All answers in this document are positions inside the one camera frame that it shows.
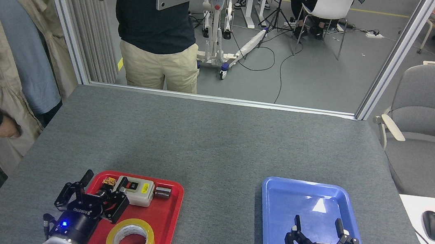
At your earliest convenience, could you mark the grey office chair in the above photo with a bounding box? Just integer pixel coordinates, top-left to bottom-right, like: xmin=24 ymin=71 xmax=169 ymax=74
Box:
xmin=365 ymin=55 xmax=435 ymax=198

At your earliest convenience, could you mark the yellow tape roll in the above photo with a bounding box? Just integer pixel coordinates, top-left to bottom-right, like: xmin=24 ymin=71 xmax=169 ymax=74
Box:
xmin=106 ymin=215 xmax=159 ymax=244

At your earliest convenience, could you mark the white desk leg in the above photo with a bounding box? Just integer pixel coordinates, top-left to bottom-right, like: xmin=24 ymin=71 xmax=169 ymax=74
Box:
xmin=239 ymin=0 xmax=264 ymax=30

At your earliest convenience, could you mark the silver post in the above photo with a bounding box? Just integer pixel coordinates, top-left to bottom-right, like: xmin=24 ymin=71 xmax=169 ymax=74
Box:
xmin=355 ymin=0 xmax=435 ymax=128
xmin=26 ymin=0 xmax=101 ymax=86

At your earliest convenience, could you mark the white chair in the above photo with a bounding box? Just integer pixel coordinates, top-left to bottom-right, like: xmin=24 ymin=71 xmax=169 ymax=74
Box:
xmin=291 ymin=0 xmax=358 ymax=62

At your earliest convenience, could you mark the black floor cable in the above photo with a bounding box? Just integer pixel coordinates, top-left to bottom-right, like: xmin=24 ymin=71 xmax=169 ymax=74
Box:
xmin=273 ymin=39 xmax=306 ymax=107

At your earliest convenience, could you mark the white switch box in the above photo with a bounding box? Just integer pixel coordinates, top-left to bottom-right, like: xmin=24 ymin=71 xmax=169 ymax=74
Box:
xmin=113 ymin=175 xmax=156 ymax=209

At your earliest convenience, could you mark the blue plastic tray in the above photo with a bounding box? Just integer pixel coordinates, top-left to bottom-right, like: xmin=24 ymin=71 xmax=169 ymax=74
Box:
xmin=255 ymin=175 xmax=386 ymax=244

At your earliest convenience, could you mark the red plastic tray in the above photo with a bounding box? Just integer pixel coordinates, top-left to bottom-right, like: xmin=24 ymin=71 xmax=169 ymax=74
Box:
xmin=76 ymin=168 xmax=186 ymax=244

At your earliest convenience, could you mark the person's hand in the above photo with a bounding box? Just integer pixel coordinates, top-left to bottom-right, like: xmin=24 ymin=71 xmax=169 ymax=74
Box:
xmin=0 ymin=114 xmax=24 ymax=140

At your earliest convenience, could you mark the silver cylinder part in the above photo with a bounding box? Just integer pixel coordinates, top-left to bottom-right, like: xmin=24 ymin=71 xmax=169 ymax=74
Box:
xmin=154 ymin=186 xmax=172 ymax=199

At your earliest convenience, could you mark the silver rail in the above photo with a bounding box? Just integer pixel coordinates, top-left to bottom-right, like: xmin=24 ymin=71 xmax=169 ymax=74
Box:
xmin=88 ymin=81 xmax=358 ymax=120

